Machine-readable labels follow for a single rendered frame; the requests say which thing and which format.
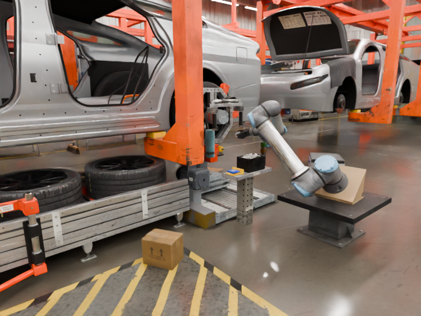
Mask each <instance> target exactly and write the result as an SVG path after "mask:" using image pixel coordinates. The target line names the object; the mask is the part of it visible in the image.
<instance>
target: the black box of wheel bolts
mask: <svg viewBox="0 0 421 316"><path fill-rule="evenodd" d="M237 168H240V169H244V172H247V173H251V172H255V171H260V170H263V169H265V155H261V154H255V153H252V154H246V155H240V156H237Z"/></svg>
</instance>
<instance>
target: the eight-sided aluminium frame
mask: <svg viewBox="0 0 421 316"><path fill-rule="evenodd" d="M205 92H217V94H218V95H219V96H220V98H221V99H225V97H226V96H227V95H226V93H225V92H224V91H223V89H222V88H203V95H204V93H205ZM232 107H233V106H231V107H226V112H227V113H228V120H227V122H226V124H225V126H224V128H223V129H222V130H221V132H220V134H219V135H218V136H217V138H216V139H215V144H217V143H221V142H222V141H223V140H224V138H225V136H226V135H227V133H228V132H229V131H230V129H231V128H232V124H233V123H232Z"/></svg>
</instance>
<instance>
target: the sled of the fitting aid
mask: <svg viewBox="0 0 421 316"><path fill-rule="evenodd" d="M226 186H229V179H228V178H222V179H218V180H215V181H211V182H210V186H209V187H205V188H203V189H204V190H201V194H203V193H205V192H209V191H213V190H216V189H220V188H222V187H226Z"/></svg>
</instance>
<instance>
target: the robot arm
mask: <svg viewBox="0 0 421 316"><path fill-rule="evenodd" d="M280 112H281V106H280V104H279V103H278V102H277V101H274V100H270V101H266V102H264V103H262V104H260V106H258V107H257V108H255V109H254V110H253V111H251V112H250V113H249V114H248V115H247V117H248V119H249V121H250V123H251V125H252V127H251V128H248V129H244V130H238V131H237V132H236V134H235V136H236V137H237V138H238V139H245V138H246V137H248V136H251V137H255V136H259V137H260V138H261V140H262V141H263V142H267V147H271V148H272V150H273V151H274V152H275V153H276V155H277V156H278V157H279V159H280V160H281V162H282V163H283V164H284V165H285V167H286V168H287V170H288V171H289V172H290V173H291V175H292V176H291V179H292V180H293V181H292V185H293V186H294V187H295V188H296V190H297V191H298V192H299V193H300V194H301V195H302V196H303V197H305V198H306V197H308V196H310V195H312V193H314V192H316V191H317V190H319V189H320V188H321V187H323V189H324V190H325V191H326V192H328V193H331V194H336V193H339V192H342V191H343V190H345V189H346V187H347V185H348V178H347V176H346V175H345V174H344V173H343V172H342V171H341V169H340V167H339V165H338V162H337V161H336V159H335V158H334V157H332V156H330V155H322V156H321V157H319V158H317V159H316V160H315V162H314V167H312V168H311V169H310V168H309V167H306V166H304V165H303V163H302V162H301V161H300V160H299V159H298V157H297V156H296V154H295V153H294V152H293V150H292V149H291V148H290V146H289V145H288V144H287V143H286V141H285V140H284V139H283V137H282V135H284V134H285V133H286V132H287V129H286V127H285V126H284V125H283V121H282V118H281V114H280ZM269 117H270V118H271V122H272V123H271V122H270V120H269V119H268V118H269Z"/></svg>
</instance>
